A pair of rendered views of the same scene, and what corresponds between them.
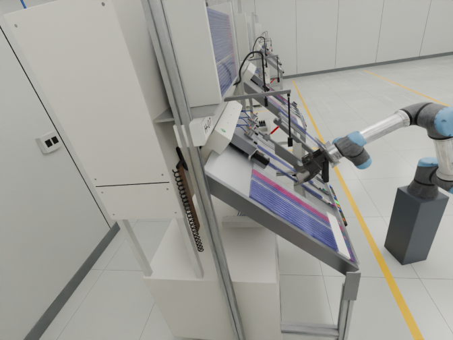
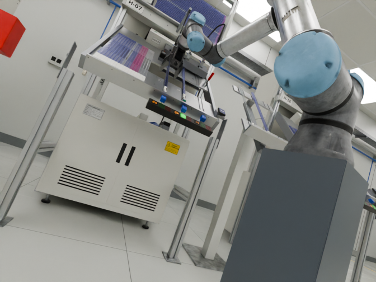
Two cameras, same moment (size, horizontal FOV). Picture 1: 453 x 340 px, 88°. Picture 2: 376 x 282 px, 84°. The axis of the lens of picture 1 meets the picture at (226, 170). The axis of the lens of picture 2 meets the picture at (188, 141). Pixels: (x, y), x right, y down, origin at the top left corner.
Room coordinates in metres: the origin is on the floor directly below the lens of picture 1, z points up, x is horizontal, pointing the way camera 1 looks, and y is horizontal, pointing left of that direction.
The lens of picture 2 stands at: (0.56, -1.42, 0.42)
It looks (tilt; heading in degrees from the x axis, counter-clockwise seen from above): 8 degrees up; 57
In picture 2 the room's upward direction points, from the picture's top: 21 degrees clockwise
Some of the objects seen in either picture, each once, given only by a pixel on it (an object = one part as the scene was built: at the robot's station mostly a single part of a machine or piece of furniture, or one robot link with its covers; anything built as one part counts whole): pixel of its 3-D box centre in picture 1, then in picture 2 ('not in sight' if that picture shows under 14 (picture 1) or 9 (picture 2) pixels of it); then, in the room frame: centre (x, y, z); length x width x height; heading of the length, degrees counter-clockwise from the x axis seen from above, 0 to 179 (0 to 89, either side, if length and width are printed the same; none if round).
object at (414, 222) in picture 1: (412, 224); (281, 278); (1.10, -1.17, 0.27); 0.18 x 0.18 x 0.55; 3
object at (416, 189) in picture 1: (424, 185); (319, 145); (1.10, -1.17, 0.60); 0.15 x 0.15 x 0.10
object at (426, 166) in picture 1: (430, 169); (330, 102); (1.09, -1.17, 0.72); 0.13 x 0.12 x 0.14; 4
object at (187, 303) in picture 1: (227, 262); (118, 162); (1.05, 0.11, 0.31); 0.70 x 0.65 x 0.62; 166
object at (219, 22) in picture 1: (210, 53); (189, 17); (1.08, -0.03, 1.52); 0.51 x 0.13 x 0.27; 166
